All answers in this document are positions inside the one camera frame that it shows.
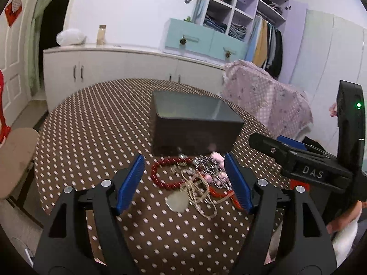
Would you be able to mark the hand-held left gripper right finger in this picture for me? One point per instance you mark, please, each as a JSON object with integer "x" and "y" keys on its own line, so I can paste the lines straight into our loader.
{"x": 238, "y": 183}

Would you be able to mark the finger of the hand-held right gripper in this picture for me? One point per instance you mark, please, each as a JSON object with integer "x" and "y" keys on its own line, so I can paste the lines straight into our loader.
{"x": 289, "y": 141}
{"x": 263, "y": 144}

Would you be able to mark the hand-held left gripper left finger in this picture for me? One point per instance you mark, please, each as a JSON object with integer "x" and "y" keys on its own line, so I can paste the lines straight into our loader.
{"x": 132, "y": 183}

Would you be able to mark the black metal box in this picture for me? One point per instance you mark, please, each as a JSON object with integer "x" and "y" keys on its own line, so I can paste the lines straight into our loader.
{"x": 195, "y": 131}

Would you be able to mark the person's right hand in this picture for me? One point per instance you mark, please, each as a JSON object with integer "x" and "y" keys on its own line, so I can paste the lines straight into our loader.
{"x": 347, "y": 214}

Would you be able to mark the brown polka dot tablecloth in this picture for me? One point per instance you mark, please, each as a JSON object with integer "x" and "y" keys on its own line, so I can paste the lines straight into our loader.
{"x": 100, "y": 134}

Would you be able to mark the white wardrobe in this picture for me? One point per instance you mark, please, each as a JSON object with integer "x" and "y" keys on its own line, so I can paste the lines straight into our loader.
{"x": 329, "y": 63}

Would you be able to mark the dark hanging garments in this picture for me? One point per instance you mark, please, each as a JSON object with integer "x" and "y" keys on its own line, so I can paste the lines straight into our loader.
{"x": 275, "y": 51}

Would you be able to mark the yellow hanging garment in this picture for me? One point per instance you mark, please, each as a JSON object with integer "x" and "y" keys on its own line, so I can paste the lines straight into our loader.
{"x": 261, "y": 45}

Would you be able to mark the light blue hanging garment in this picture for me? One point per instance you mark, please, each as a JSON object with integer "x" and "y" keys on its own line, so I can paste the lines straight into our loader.
{"x": 252, "y": 43}

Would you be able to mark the person's white clothing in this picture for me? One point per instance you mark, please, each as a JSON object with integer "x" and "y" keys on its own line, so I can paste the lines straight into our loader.
{"x": 347, "y": 240}

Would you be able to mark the folded grey clothes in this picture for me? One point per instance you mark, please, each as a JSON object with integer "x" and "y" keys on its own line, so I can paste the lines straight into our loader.
{"x": 238, "y": 30}

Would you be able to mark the brown padded stool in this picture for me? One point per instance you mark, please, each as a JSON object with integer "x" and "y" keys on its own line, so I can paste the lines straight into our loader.
{"x": 14, "y": 160}

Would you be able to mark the white low cabinet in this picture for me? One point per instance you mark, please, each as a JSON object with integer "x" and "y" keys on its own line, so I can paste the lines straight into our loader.
{"x": 114, "y": 63}

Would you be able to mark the teal drawer cabinet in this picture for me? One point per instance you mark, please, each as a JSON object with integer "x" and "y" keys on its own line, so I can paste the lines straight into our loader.
{"x": 197, "y": 33}

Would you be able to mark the folded jeans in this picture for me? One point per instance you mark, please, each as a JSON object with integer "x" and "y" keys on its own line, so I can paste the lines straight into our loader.
{"x": 215, "y": 23}

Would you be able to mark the white shelf unit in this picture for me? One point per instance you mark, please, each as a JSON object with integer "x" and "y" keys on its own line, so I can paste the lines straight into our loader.
{"x": 249, "y": 8}

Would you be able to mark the red printed bag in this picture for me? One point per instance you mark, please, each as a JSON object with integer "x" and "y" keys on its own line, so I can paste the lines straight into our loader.
{"x": 3, "y": 114}

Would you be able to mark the small green plant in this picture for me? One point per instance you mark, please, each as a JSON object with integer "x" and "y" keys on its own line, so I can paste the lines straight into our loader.
{"x": 187, "y": 19}

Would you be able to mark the glass jar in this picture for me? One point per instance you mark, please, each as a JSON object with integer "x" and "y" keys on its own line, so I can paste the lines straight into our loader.
{"x": 101, "y": 35}

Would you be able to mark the white plastic bag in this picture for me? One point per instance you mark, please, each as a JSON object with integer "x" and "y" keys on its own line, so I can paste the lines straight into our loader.
{"x": 70, "y": 37}

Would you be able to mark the white door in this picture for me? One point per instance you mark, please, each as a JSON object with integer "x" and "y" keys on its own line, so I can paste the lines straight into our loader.
{"x": 14, "y": 63}

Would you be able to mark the red door decoration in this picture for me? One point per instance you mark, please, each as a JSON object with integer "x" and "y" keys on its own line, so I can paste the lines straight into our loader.
{"x": 14, "y": 10}

